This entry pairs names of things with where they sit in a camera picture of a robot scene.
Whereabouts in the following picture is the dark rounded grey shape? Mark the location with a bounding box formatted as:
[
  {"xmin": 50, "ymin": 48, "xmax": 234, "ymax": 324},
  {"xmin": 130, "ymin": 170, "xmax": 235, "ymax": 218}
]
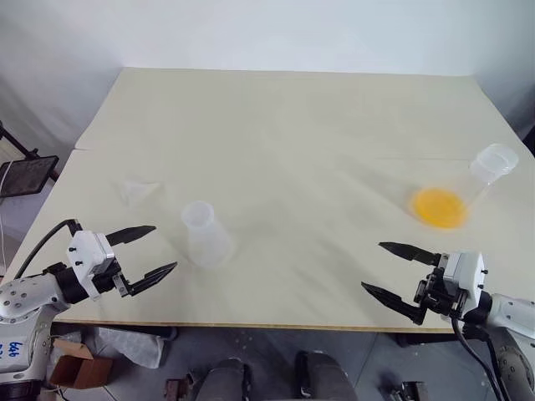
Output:
[
  {"xmin": 186, "ymin": 358, "xmax": 252, "ymax": 401},
  {"xmin": 293, "ymin": 349, "xmax": 357, "ymax": 401}
]

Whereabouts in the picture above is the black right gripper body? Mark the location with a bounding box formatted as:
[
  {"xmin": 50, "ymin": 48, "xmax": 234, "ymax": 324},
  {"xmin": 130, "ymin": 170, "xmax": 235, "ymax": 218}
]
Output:
[{"xmin": 413, "ymin": 253, "xmax": 467, "ymax": 322}]

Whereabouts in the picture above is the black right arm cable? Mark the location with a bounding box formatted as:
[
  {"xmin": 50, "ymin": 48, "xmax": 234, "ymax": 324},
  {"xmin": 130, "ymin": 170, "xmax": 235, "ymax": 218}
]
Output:
[{"xmin": 450, "ymin": 315, "xmax": 512, "ymax": 401}]

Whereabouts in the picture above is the brown cardboard box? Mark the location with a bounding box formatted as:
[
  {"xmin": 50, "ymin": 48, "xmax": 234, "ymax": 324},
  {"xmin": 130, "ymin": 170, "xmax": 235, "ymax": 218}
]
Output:
[{"xmin": 48, "ymin": 337, "xmax": 115, "ymax": 393}]

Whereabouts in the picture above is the small brown block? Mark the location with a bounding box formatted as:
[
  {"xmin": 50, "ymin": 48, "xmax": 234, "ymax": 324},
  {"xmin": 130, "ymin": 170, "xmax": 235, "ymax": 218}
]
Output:
[{"xmin": 164, "ymin": 377, "xmax": 190, "ymax": 401}]

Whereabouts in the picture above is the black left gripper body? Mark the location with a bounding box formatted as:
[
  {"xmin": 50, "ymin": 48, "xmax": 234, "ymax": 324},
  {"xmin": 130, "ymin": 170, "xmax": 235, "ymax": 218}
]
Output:
[{"xmin": 89, "ymin": 259, "xmax": 130, "ymax": 299}]

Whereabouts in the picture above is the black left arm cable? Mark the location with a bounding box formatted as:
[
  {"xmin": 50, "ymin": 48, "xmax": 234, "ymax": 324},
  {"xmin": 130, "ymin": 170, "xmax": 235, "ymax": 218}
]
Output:
[{"xmin": 13, "ymin": 218, "xmax": 84, "ymax": 282}]

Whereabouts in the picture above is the translucent plastic funnel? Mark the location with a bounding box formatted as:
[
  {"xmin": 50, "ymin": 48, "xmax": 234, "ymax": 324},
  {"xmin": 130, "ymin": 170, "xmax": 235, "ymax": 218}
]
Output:
[{"xmin": 120, "ymin": 176, "xmax": 162, "ymax": 209}]

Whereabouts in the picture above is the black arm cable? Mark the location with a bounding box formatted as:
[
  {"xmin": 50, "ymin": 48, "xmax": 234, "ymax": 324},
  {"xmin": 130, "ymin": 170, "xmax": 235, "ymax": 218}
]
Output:
[
  {"xmin": 13, "ymin": 218, "xmax": 84, "ymax": 282},
  {"xmin": 450, "ymin": 315, "xmax": 512, "ymax": 401}
]

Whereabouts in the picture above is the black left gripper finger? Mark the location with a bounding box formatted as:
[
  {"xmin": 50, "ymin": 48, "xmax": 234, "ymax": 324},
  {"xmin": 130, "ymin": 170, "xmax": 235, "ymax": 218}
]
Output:
[
  {"xmin": 105, "ymin": 225, "xmax": 157, "ymax": 246},
  {"xmin": 124, "ymin": 261, "xmax": 179, "ymax": 298}
]

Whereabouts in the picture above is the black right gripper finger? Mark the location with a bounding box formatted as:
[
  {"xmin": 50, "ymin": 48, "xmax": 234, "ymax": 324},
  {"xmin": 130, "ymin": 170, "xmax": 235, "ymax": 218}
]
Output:
[
  {"xmin": 377, "ymin": 241, "xmax": 442, "ymax": 267},
  {"xmin": 360, "ymin": 281, "xmax": 428, "ymax": 327}
]

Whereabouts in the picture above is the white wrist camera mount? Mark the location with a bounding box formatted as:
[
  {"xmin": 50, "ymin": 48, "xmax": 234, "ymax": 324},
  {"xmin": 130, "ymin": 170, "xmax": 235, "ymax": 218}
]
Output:
[
  {"xmin": 66, "ymin": 230, "xmax": 115, "ymax": 302},
  {"xmin": 441, "ymin": 250, "xmax": 488, "ymax": 312}
]

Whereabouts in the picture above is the small translucent plastic flask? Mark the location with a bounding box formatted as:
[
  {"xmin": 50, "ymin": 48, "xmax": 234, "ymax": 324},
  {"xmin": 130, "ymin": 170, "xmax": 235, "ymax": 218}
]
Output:
[{"xmin": 180, "ymin": 200, "xmax": 234, "ymax": 270}]

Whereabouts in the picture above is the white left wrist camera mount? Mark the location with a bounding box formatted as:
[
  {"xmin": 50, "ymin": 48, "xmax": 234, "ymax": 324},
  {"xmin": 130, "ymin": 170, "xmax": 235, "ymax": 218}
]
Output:
[{"xmin": 66, "ymin": 230, "xmax": 115, "ymax": 302}]

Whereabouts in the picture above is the grey metal bracket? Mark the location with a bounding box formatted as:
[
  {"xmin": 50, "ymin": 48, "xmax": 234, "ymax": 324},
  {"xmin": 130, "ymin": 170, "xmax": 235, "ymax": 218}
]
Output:
[{"xmin": 387, "ymin": 378, "xmax": 428, "ymax": 401}]

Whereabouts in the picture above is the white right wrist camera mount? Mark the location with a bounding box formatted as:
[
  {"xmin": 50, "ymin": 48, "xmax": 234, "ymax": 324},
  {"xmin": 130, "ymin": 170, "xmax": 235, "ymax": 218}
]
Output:
[{"xmin": 441, "ymin": 250, "xmax": 488, "ymax": 312}]

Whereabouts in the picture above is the black stand strut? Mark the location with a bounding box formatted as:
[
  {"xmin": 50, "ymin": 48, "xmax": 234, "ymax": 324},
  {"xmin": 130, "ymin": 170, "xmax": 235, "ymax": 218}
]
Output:
[{"xmin": 0, "ymin": 119, "xmax": 39, "ymax": 160}]

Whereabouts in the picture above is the white plastic foam sheet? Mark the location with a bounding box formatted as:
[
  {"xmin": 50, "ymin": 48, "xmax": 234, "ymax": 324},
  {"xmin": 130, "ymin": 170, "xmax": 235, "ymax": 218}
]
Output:
[{"xmin": 92, "ymin": 327, "xmax": 167, "ymax": 369}]

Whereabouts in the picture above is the black table frame bar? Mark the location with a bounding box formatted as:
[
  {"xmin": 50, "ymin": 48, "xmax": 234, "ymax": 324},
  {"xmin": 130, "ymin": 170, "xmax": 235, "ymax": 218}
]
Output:
[{"xmin": 395, "ymin": 331, "xmax": 457, "ymax": 348}]

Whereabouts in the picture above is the large flask with orange liquid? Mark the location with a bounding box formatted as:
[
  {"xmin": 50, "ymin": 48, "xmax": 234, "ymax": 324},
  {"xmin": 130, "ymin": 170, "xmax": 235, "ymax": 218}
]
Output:
[{"xmin": 409, "ymin": 142, "xmax": 521, "ymax": 231}]

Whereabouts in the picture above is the black mesh stand tray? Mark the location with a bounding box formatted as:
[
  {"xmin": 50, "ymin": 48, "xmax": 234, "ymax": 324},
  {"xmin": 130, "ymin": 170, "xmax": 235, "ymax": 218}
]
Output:
[{"xmin": 0, "ymin": 155, "xmax": 60, "ymax": 198}]

